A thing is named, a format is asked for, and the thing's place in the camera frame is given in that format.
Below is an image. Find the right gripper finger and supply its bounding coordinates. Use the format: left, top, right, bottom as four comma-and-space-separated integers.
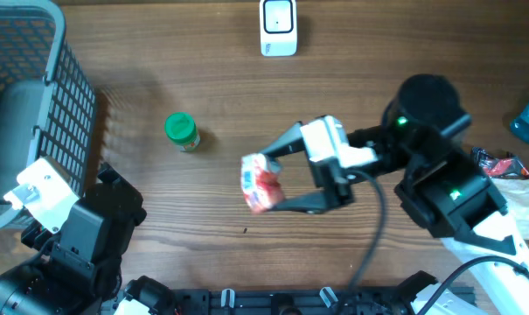
270, 190, 334, 214
260, 122, 305, 159

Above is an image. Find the red white packet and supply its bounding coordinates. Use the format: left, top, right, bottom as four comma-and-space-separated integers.
240, 153, 285, 214

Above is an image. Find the green lid jar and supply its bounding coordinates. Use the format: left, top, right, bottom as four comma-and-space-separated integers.
164, 112, 200, 151

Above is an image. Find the black red snack packet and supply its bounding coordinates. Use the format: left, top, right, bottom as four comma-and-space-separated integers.
470, 147, 529, 179

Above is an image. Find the beige PanTree snack pouch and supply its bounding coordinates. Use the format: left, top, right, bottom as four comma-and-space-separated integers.
492, 178, 529, 241

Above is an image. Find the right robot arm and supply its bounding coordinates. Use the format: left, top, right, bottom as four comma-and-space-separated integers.
261, 74, 529, 314

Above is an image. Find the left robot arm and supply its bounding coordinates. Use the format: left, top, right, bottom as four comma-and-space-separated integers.
0, 157, 179, 314

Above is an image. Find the white barcode scanner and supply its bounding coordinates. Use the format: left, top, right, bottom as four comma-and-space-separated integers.
259, 0, 298, 57

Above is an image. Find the grey plastic mesh basket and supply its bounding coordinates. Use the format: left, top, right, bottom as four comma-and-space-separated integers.
0, 1, 97, 229

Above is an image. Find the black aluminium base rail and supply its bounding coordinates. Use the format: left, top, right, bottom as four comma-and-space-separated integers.
174, 287, 408, 315

